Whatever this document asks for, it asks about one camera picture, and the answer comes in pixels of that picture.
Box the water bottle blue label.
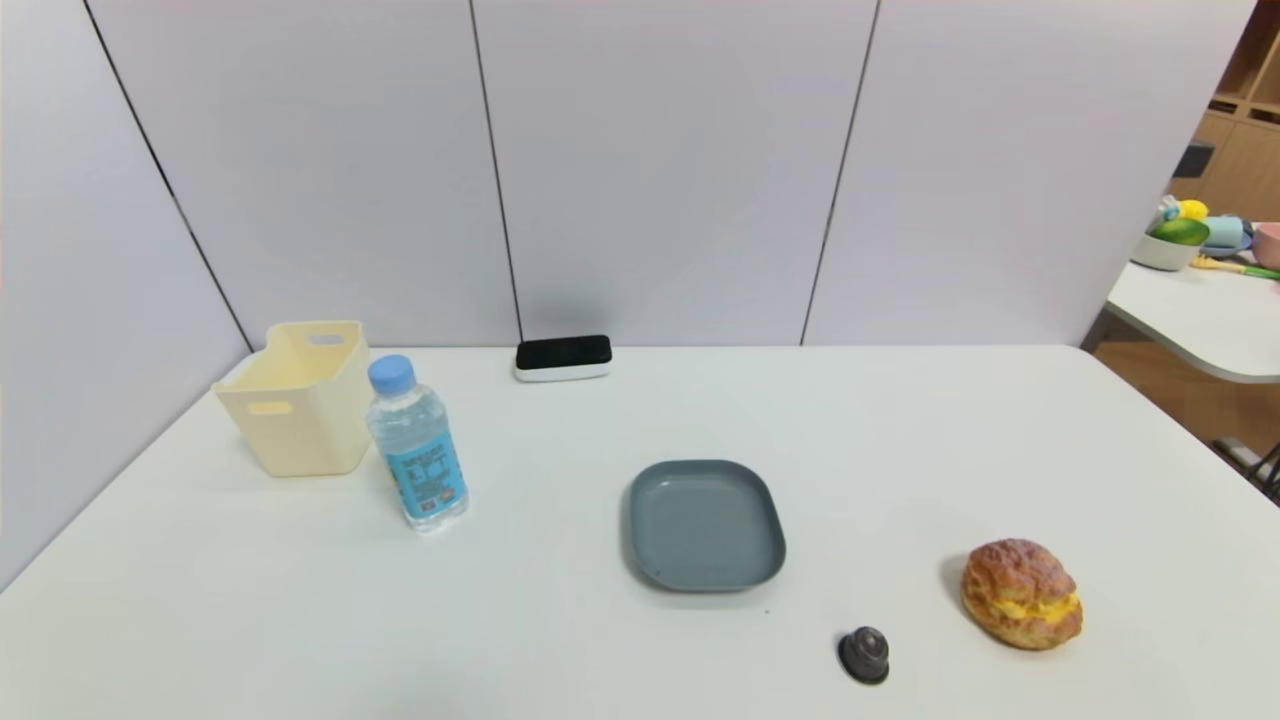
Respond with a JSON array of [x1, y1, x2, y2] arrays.
[[366, 354, 469, 533]]

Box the white bowl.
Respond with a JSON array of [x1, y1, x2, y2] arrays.
[[1130, 232, 1206, 273]]

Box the grey square dish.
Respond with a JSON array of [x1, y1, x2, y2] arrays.
[[628, 459, 787, 594]]

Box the dark coffee capsule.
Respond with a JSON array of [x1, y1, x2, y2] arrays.
[[838, 626, 891, 686]]

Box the wooden shelf unit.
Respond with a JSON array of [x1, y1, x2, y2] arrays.
[[1165, 0, 1280, 223]]

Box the yellow utensil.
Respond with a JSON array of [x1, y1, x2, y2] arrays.
[[1190, 254, 1280, 281]]

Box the cream plastic storage basket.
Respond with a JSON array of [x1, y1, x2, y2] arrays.
[[212, 320, 374, 478]]

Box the white side table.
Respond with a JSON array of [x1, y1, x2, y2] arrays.
[[1080, 255, 1280, 386]]

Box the cream puff bread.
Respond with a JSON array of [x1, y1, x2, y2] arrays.
[[960, 538, 1084, 652]]

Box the light blue cup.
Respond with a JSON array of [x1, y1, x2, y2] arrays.
[[1200, 215, 1253, 257]]

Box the black and white device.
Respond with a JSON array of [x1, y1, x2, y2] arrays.
[[514, 335, 613, 383]]

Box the black chair legs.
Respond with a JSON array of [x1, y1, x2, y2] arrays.
[[1212, 435, 1280, 503]]

